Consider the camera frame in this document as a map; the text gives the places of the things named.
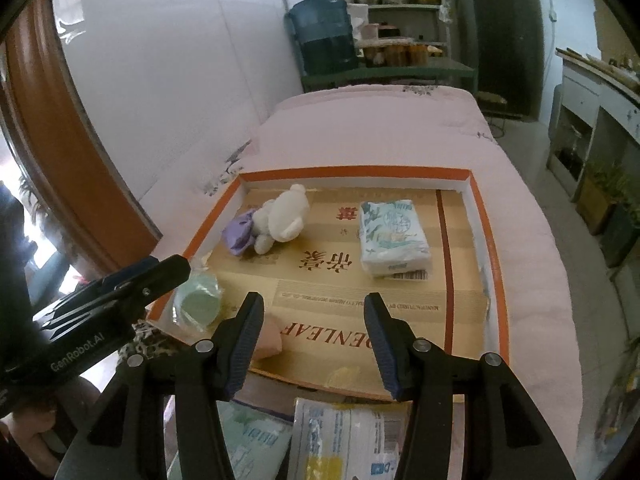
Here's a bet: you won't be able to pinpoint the green white flat packet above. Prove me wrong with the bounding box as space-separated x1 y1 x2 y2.
167 400 296 480

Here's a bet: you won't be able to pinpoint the green floral tissue pack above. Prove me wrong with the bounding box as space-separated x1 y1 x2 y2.
357 199 432 278

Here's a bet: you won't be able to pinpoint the green low table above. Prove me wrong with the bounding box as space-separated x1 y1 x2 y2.
300 55 478 93

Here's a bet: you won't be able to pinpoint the green round puff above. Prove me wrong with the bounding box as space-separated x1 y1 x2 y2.
170 255 226 333

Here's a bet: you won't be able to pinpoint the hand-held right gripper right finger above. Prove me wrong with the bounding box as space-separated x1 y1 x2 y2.
364 292 576 480

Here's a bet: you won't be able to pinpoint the leopard print scrunchie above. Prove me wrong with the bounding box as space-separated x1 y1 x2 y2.
117 322 181 361

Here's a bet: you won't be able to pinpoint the white teddy bear purple bows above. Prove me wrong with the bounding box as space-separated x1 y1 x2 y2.
222 184 310 260

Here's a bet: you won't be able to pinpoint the row of amber jars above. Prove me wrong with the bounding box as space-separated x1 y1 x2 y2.
362 40 446 67

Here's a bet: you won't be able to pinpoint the person's left hand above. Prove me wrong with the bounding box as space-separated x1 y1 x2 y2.
5 380 106 471

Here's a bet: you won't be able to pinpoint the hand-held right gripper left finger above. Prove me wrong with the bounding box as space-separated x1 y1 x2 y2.
65 291 265 480

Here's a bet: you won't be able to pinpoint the potted plant yellow pot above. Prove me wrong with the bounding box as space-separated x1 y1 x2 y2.
575 162 626 236

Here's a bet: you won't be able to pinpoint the pink makeup sponge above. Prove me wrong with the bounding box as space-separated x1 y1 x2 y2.
250 316 283 360

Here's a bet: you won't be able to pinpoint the clear packet with yellow stripe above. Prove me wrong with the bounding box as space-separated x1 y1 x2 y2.
287 397 416 480

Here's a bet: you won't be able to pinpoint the brown wooden door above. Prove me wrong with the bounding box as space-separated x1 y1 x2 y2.
0 0 163 281

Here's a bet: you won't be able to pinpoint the potted plant dark pot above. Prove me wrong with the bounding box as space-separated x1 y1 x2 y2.
600 195 640 268

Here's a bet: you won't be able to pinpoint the grey kitchen counter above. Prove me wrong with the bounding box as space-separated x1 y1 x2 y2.
547 47 640 176

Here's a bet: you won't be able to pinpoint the orange-rimmed cardboard box tray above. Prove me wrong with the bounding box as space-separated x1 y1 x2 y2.
145 167 511 403

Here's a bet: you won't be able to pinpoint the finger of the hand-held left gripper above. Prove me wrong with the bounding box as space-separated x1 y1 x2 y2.
75 256 161 295
112 254 192 311

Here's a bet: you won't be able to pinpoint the blue water jug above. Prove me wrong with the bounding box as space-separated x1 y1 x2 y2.
286 0 360 77

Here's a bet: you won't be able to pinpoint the dark grey refrigerator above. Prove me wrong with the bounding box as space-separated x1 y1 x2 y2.
462 0 546 121

